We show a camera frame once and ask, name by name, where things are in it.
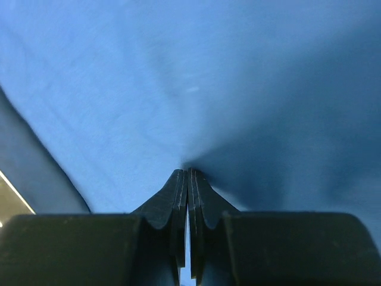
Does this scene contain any blue surgical cloth wrap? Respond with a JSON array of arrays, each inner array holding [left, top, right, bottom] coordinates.
[[1, 1, 380, 285]]

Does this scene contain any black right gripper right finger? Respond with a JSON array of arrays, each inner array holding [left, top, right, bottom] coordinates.
[[188, 169, 380, 285]]

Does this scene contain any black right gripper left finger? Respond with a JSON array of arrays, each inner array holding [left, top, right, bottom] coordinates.
[[1, 170, 188, 285]]

